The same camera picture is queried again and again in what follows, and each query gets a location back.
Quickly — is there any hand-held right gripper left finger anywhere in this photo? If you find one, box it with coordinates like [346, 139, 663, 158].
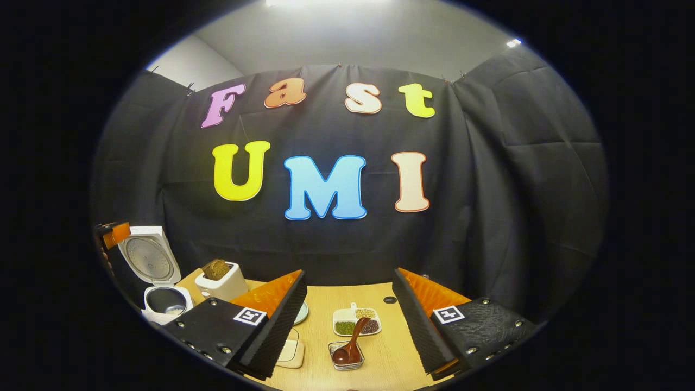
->
[162, 270, 308, 381]

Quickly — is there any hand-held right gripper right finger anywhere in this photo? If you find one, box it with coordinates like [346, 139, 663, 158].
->
[392, 267, 538, 381]

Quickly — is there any clear rice container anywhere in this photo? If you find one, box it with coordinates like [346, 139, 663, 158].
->
[276, 328, 305, 370]

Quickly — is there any white rice cooker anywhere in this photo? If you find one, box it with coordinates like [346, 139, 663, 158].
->
[118, 226, 194, 325]

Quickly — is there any clear chopstick holder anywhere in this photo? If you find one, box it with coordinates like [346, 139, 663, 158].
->
[328, 341, 365, 372]

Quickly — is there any brown wooden spoon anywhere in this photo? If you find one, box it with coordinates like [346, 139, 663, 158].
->
[332, 317, 371, 365]

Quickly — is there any white toaster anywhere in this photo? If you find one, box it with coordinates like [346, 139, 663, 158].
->
[194, 262, 250, 302]

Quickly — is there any white divided grain dish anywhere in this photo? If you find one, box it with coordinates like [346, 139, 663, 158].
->
[332, 302, 382, 337]

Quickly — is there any brown bread slice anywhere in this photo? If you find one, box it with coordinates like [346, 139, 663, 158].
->
[202, 259, 231, 281]

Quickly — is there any black backdrop cloth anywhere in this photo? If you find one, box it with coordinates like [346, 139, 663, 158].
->
[90, 46, 609, 322]

